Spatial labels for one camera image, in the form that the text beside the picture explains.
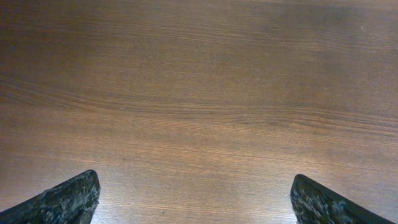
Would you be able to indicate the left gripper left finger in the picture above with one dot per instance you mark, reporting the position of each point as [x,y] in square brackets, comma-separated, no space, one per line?
[73,201]

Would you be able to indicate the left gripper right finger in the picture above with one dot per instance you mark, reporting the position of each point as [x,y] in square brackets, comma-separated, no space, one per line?
[314,203]

